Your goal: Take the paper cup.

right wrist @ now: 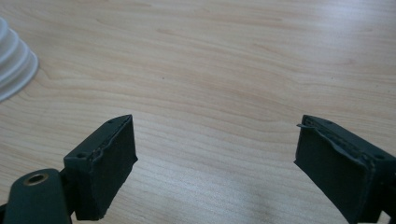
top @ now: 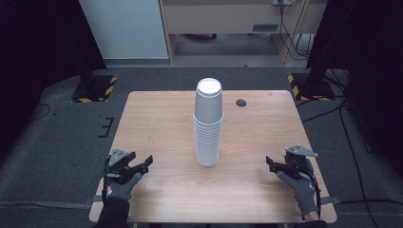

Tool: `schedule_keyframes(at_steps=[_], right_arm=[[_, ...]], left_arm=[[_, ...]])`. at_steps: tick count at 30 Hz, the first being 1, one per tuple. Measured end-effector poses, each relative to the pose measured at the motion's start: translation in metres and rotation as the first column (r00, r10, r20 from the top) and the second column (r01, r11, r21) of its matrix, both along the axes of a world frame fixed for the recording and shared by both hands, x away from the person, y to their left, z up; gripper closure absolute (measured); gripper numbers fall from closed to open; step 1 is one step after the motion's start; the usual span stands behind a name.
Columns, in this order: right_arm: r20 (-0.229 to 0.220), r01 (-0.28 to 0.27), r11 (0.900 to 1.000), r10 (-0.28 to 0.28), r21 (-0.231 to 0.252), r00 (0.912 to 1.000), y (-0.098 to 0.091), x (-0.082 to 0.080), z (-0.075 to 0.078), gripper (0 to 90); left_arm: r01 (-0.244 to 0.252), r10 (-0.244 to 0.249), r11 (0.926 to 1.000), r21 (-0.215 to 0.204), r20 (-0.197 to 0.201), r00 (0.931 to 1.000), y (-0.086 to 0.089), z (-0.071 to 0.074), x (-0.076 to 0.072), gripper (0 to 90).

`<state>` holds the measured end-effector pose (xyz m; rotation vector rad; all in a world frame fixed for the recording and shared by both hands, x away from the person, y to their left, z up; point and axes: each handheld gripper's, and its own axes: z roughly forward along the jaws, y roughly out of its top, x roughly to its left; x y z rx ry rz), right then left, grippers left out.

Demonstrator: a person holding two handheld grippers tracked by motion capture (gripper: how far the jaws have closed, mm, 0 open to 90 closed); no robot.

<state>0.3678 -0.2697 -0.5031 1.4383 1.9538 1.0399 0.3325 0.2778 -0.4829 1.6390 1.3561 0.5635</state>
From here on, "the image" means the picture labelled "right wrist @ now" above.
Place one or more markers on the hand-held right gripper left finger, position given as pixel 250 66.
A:
pixel 102 171

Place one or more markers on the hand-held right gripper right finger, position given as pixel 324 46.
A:
pixel 342 174

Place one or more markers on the white ribbed plastic container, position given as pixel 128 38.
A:
pixel 14 62

